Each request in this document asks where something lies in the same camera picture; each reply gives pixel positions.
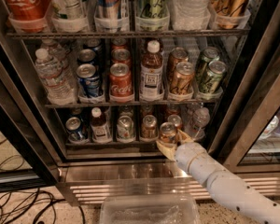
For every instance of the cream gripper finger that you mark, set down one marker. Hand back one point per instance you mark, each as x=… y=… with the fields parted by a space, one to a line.
x=167 y=149
x=183 y=137

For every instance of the orange can bottom shelf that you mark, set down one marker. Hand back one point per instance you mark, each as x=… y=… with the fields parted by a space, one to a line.
x=168 y=132

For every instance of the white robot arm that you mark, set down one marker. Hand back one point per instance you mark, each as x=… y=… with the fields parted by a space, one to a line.
x=224 y=187

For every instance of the water bottle bottom shelf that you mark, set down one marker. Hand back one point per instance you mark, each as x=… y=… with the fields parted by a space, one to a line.
x=198 y=121

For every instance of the red can behind orange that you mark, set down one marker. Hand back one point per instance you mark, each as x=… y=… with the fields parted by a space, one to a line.
x=176 y=120

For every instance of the brown can bottom shelf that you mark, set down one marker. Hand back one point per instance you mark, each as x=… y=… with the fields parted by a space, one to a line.
x=149 y=127

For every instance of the white green can bottom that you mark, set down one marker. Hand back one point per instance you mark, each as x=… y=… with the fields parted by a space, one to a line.
x=125 y=128

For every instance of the gold can front middle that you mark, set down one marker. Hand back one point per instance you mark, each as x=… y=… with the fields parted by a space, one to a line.
x=182 y=78

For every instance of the gold can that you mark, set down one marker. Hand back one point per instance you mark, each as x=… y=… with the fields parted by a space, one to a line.
x=182 y=78
x=176 y=56

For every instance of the green can front middle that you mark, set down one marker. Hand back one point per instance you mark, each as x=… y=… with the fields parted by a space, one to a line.
x=212 y=77

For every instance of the tea bottle bottom shelf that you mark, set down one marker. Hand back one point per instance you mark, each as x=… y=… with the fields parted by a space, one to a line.
x=99 y=125

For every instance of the tea bottle shelf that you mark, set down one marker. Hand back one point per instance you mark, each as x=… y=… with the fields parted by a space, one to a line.
x=151 y=71
x=99 y=125

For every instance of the right fridge glass door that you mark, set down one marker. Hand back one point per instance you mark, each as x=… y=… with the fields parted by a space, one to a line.
x=251 y=95

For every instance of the fridge glass door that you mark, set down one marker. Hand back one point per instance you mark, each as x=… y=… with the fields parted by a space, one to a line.
x=21 y=135
x=251 y=95

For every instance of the tea bottle middle shelf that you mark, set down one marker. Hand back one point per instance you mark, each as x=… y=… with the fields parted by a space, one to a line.
x=151 y=71

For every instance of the gold can rear middle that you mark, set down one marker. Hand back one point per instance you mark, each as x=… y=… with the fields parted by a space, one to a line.
x=176 y=56

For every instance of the red coca-cola can middle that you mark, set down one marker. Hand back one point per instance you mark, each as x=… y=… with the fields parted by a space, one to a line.
x=120 y=80

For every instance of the green can rear middle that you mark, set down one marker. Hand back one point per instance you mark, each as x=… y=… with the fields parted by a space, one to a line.
x=206 y=56

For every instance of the steel fridge base grille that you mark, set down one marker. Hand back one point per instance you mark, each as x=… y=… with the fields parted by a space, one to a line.
x=90 y=182

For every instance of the blue can bottom shelf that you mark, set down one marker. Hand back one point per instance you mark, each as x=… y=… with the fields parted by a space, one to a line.
x=76 y=130

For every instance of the blue pepsi can front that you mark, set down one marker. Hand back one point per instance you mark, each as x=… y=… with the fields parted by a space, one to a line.
x=89 y=80

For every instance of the green can top shelf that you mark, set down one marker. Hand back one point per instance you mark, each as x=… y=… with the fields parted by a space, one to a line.
x=151 y=9

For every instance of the gold cans top shelf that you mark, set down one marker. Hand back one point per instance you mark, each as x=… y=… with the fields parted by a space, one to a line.
x=227 y=14

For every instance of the water bottle middle shelf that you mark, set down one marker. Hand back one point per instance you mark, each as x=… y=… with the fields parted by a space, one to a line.
x=54 y=79

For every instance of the left fridge glass door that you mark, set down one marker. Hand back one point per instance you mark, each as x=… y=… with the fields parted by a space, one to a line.
x=21 y=135

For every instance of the red bull can top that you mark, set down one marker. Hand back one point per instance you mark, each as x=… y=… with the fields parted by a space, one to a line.
x=109 y=9

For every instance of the white can top shelf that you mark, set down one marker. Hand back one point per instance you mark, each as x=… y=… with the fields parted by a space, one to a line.
x=70 y=12

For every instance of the coca-cola can top shelf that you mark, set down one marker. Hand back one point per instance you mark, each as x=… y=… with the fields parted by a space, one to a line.
x=28 y=16

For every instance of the clear plastic bin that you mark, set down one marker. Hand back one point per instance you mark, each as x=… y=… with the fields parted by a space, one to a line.
x=150 y=209

